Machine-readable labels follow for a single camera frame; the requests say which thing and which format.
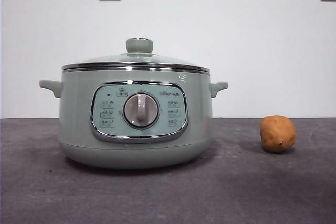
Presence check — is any pale green electric cooking pot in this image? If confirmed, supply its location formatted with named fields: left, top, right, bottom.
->
left=39, top=69, right=228, bottom=170

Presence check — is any glass lid with green knob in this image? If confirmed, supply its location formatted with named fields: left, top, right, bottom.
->
left=61, top=37, right=211, bottom=74

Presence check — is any brown potato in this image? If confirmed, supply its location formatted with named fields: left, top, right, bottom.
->
left=259, top=115, right=297, bottom=154

